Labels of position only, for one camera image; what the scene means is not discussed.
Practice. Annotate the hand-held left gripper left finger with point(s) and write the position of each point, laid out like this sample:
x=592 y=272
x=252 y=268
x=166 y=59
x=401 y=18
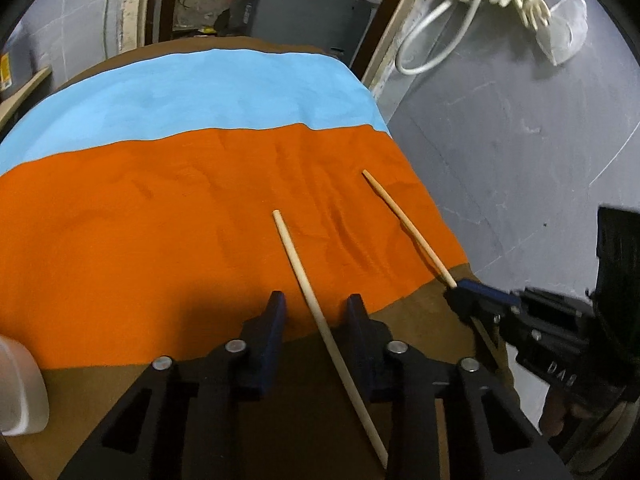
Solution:
x=272 y=340

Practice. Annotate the beige kitchen counter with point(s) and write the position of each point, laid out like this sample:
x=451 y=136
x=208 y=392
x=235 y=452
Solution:
x=25 y=95

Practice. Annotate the person's right hand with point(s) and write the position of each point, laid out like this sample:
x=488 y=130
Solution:
x=552 y=412

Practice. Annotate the white plastic utensil basket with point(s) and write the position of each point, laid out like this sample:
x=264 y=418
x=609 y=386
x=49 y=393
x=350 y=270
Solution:
x=20 y=385

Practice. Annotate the wooden shelf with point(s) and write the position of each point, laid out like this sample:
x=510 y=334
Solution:
x=177 y=10

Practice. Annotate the large oil jug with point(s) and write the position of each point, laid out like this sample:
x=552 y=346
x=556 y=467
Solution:
x=15 y=70

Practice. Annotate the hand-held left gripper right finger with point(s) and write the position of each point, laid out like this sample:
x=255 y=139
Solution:
x=357 y=340

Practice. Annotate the white mesh bag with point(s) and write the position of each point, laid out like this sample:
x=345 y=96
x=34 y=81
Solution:
x=565 y=30

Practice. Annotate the wooden chopstick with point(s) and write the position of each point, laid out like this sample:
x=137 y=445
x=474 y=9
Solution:
x=310 y=295
x=405 y=222

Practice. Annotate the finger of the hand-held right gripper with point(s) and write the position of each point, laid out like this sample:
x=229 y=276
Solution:
x=482 y=290
x=472 y=310

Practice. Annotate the striped colourful cloth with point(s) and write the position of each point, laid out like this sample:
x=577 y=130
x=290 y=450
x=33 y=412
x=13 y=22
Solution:
x=200 y=200

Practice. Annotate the grey cabinet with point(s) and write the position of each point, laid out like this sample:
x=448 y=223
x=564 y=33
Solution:
x=300 y=17

